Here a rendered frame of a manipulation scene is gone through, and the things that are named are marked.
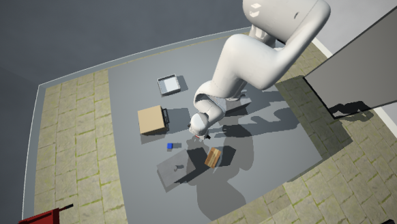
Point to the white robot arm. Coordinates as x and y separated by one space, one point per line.
259 58

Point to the brown cardboard box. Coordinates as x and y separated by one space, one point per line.
212 157

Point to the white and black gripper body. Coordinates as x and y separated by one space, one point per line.
202 136

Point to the light wooden cabinet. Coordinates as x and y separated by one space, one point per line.
152 120

